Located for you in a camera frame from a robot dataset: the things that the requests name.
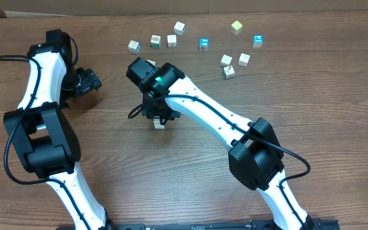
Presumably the wooden block number four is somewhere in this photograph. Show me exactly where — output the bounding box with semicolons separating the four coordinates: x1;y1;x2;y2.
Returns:
222;65;235;79

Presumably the wooden block red three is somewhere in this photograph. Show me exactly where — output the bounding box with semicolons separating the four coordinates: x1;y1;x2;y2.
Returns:
153;119;160;126

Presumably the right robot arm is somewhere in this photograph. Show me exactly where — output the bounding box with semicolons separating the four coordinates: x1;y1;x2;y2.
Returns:
126;57;314;229

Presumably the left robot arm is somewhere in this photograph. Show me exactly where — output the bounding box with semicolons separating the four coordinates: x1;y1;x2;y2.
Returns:
0;29;112;229

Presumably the wooden block green edge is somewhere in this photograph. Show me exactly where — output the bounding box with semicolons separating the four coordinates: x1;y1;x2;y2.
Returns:
146;59;157;66

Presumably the wooden block blue side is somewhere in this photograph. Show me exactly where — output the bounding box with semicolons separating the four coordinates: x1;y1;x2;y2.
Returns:
128;40;141;54

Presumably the wooden block green letter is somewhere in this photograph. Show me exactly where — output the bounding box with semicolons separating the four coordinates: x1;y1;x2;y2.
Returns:
150;35;161;49

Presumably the plain wooden block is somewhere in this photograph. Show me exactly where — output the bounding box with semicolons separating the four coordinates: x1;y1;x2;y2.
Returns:
167;34;177;48

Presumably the blue top wooden block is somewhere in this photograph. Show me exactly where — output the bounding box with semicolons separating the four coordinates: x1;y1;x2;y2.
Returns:
199;38;209;50

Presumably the wooden block far top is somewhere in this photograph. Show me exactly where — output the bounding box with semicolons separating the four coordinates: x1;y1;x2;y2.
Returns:
174;22;185;36

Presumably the wooden block yellow side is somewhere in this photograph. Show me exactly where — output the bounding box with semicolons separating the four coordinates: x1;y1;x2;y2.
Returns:
220;54;232;67

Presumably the wooden block blue H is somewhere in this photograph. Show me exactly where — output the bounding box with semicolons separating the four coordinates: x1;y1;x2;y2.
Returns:
238;53;250;67

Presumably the yellow top wooden block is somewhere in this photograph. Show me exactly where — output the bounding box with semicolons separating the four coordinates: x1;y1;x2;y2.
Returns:
230;20;243;35

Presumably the cardboard backdrop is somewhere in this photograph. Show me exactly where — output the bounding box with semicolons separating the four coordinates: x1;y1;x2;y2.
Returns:
0;0;368;17

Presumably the blue top block right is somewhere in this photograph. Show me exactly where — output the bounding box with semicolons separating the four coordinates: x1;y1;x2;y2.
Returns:
252;34;263;48

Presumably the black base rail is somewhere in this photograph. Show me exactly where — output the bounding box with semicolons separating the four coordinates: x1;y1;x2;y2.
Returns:
107;218;340;230

